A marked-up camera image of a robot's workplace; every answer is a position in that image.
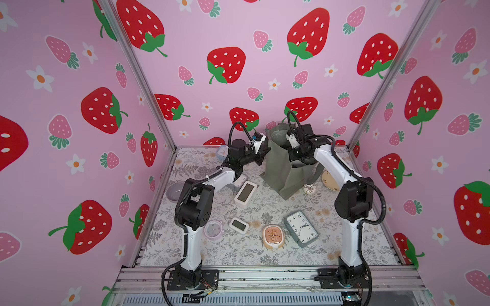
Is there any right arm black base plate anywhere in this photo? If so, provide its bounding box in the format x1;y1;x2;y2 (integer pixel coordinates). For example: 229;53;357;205
314;268;372;289

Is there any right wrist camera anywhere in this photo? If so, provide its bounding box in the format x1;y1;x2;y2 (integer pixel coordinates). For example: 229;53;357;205
286;134;300;149

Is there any cream floral plate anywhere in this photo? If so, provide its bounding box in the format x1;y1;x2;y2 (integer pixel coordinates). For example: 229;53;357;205
322;170;340;192

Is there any white digital clock green screen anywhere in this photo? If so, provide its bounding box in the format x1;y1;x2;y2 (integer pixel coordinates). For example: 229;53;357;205
234;181;258;208

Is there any lilac round alarm clock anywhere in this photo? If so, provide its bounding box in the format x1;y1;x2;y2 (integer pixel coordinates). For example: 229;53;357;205
204;220;224;242

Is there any small patterned round trinket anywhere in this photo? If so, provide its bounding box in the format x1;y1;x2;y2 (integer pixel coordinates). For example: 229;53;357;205
302;184;317;196

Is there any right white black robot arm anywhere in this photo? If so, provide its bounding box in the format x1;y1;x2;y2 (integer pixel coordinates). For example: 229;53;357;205
287;124;382;284

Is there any peach cat-face clock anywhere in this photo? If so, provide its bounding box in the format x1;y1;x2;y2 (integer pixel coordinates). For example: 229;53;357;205
262;224;285;250

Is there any small light blue clock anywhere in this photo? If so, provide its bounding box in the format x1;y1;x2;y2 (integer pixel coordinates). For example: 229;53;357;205
216;145;228;161

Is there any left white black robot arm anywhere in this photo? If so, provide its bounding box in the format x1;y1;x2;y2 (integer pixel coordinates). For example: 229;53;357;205
174;133;270;272

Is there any aluminium front rail frame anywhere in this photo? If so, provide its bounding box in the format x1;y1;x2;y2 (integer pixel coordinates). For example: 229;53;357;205
108;266;435;305

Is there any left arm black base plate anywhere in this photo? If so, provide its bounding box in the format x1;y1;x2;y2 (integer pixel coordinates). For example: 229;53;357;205
165;269;219;291

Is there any grey-green canvas tote bag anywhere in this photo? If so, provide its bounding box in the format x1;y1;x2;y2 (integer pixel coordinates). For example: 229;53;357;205
260;123;324;200

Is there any lilac round dish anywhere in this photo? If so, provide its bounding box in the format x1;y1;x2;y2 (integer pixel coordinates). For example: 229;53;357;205
166;182;185;202

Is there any left corner aluminium post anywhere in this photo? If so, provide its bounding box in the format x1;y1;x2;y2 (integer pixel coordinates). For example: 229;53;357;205
100;1;176;152

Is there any small white square digital clock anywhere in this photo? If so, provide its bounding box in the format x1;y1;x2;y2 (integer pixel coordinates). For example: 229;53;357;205
228;218;250;235

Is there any right corner aluminium post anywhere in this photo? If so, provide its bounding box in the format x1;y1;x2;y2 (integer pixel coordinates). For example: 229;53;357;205
347;0;440;152

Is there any corner aluminium post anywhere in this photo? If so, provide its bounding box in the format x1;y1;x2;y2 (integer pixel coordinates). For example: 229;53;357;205
347;0;440;152
100;1;176;152

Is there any large grey-green rectangular clock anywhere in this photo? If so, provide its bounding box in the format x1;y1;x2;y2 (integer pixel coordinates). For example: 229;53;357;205
283;210;319;248

